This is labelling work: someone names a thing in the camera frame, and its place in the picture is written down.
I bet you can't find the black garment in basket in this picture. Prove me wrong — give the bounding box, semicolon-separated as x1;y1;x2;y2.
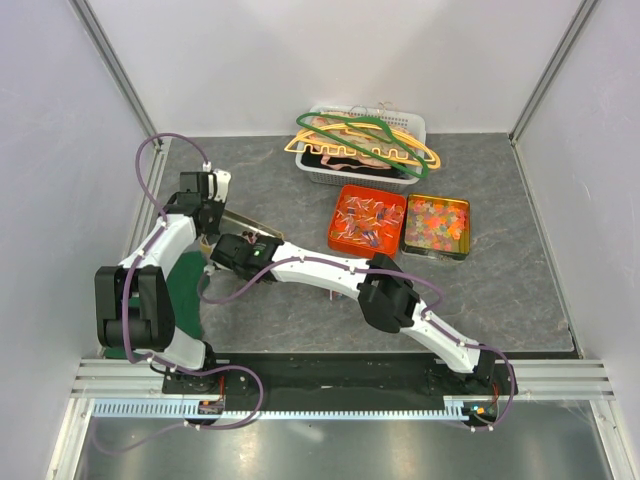
301;152;411;179

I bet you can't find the purple cable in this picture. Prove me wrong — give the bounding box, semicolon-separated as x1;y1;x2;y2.
198;257;516;434
89;132;264;454

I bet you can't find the green cloth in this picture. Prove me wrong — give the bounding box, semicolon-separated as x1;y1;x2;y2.
94;252;205;359

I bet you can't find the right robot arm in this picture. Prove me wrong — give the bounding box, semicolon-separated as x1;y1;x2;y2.
210;234;496;394

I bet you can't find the floral pink cloth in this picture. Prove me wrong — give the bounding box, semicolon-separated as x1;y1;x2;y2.
308;115;416;171

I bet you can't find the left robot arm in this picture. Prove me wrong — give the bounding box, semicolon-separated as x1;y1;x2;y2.
94;169;231;393

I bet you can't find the grey cable duct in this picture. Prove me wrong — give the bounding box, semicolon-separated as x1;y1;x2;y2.
92;396;482;421

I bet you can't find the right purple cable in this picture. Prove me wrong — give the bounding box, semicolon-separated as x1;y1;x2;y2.
198;257;516;434

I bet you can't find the yellow clothes hanger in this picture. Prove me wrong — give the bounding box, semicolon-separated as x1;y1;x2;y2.
294;118;442;170

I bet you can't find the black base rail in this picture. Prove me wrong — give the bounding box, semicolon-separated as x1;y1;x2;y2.
159;349;521;401

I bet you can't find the orange clothes hanger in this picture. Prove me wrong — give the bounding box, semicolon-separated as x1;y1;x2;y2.
284;124;441;169

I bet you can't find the orange tray of lollipops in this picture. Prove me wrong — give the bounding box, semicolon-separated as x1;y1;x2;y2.
327;185;407;259

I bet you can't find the gold tin of gummies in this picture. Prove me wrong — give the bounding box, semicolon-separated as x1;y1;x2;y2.
400;193;471;261

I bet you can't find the white plastic basket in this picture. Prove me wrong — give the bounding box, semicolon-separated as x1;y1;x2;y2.
284;105;441;193

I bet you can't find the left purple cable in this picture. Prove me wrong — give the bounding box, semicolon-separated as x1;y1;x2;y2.
89;132;264;454

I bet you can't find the green clothes hanger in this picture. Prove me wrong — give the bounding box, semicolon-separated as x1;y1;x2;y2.
295;112;431;179

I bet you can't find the gold tin of candies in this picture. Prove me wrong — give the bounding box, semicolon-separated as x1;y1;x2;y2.
199;210;284;257

